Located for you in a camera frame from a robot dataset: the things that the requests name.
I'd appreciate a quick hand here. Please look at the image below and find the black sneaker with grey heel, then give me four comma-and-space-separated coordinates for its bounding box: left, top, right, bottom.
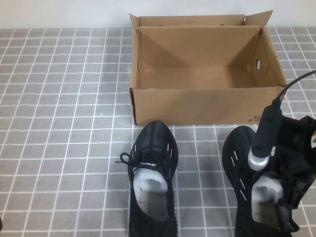
222, 125, 301, 237

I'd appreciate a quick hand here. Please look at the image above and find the brown cardboard shoe box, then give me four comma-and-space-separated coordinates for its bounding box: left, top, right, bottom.
128, 9, 289, 126

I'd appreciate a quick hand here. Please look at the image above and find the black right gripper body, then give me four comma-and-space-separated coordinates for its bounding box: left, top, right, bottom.
274, 115, 316, 185

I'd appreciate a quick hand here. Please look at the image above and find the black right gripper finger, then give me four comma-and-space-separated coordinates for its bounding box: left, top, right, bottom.
293, 174, 314, 212
277, 160, 298, 207

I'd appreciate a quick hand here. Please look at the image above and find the black sneaker with bow lace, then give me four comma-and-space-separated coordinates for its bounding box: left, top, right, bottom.
115, 120, 179, 237

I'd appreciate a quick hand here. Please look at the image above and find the black camera cable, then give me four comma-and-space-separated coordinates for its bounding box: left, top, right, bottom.
273, 70, 316, 106

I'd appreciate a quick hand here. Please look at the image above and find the white foam shoe insert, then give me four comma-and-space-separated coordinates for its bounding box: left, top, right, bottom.
251, 175, 283, 204
133, 167, 169, 198

